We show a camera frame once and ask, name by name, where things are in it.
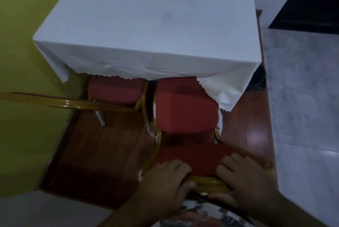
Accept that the person's left hand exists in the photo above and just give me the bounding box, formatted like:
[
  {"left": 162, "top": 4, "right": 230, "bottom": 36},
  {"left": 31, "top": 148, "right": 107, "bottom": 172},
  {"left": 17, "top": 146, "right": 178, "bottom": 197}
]
[{"left": 137, "top": 159, "right": 197, "bottom": 220}]

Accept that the person's right hand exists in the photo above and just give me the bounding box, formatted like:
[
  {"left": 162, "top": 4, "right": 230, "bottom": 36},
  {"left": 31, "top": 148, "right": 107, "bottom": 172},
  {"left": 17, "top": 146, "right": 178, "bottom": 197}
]
[{"left": 209, "top": 153, "right": 282, "bottom": 211}]

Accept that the person's right forearm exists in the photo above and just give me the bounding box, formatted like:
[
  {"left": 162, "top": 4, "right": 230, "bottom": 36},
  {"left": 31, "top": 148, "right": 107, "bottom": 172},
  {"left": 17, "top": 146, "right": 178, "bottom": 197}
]
[{"left": 252, "top": 192, "right": 327, "bottom": 227}]

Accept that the person's left forearm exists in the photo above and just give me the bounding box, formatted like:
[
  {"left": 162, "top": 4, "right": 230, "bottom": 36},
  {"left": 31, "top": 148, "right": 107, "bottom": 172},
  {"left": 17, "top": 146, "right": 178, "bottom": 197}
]
[{"left": 97, "top": 195, "right": 173, "bottom": 227}]

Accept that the grey cloth covered table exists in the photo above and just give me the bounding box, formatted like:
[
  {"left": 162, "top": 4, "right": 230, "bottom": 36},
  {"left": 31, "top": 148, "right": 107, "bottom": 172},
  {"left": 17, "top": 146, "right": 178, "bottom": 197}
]
[{"left": 0, "top": 190, "right": 114, "bottom": 227}]

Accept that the dark object under table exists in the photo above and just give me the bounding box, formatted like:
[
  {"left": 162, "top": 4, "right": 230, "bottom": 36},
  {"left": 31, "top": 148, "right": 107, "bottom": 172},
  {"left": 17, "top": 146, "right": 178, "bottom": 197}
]
[{"left": 248, "top": 65, "right": 267, "bottom": 91}]

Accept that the person's patterned shirt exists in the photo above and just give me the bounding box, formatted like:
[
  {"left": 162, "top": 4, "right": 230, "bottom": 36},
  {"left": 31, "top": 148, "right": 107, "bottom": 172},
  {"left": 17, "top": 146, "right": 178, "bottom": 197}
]
[{"left": 158, "top": 197, "right": 256, "bottom": 227}]

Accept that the red padded gold-frame chair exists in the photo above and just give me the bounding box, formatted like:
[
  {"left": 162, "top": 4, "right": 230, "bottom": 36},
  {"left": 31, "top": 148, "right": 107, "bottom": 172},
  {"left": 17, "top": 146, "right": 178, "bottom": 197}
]
[
  {"left": 0, "top": 74, "right": 149, "bottom": 114},
  {"left": 141, "top": 76, "right": 274, "bottom": 196}
]

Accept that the white table leg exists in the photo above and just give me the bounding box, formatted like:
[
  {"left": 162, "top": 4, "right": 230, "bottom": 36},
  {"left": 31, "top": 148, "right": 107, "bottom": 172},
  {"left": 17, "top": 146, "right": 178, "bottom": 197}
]
[{"left": 95, "top": 110, "right": 107, "bottom": 127}]

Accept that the white tablecloth with scalloped edge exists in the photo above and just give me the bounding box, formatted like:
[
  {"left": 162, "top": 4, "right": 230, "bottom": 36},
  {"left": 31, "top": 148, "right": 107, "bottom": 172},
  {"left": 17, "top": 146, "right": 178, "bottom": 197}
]
[{"left": 32, "top": 0, "right": 263, "bottom": 113}]

